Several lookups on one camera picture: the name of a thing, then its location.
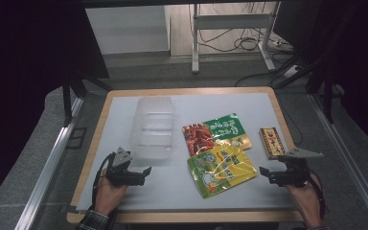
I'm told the white power strip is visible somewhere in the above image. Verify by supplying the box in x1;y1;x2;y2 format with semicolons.
282;64;301;80

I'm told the brown patterned box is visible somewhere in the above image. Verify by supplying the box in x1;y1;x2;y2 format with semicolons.
259;126;286;161

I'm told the person's right hand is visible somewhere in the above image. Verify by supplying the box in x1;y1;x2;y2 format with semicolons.
284;178;324;230

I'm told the yellow spouted pouch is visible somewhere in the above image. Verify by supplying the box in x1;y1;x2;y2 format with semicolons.
186;144;259;199

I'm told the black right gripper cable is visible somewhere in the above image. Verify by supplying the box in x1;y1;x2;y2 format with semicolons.
308;171;329;221

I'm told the dark curtain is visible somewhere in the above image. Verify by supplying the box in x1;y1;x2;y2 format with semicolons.
0;0;109;215
272;0;368;157

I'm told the black floor bracket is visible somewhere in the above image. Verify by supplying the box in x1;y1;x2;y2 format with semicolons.
66;126;88;150

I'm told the white table mat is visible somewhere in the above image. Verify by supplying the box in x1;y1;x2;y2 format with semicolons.
76;93;298;212

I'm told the white desk frame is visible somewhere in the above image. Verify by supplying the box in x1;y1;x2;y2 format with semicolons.
190;1;282;75

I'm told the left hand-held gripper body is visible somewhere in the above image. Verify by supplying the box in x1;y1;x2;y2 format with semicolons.
104;147;143;188

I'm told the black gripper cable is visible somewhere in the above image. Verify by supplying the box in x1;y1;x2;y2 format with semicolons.
308;171;329;221
90;151;118;209

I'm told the white panel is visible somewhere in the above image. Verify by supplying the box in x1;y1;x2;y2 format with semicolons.
85;5;171;56

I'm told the person's left hand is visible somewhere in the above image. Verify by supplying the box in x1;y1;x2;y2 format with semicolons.
94;169;128;217

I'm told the green and red food packet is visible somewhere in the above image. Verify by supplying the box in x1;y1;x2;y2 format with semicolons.
181;112;253;157

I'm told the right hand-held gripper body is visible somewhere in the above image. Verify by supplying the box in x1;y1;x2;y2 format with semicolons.
276;147;324;188

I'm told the clear plastic container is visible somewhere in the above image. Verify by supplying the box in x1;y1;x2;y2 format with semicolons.
128;96;176;161

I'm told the bundle of floor cables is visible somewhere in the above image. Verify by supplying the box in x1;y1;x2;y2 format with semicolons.
188;3;296;54

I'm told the black stand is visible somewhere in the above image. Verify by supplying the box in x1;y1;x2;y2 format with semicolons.
274;54;346;124
60;71;114;127

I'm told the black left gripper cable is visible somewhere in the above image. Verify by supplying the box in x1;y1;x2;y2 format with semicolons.
90;151;118;209

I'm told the aluminium rail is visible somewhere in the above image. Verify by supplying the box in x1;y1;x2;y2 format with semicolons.
310;94;368;229
13;97;84;230

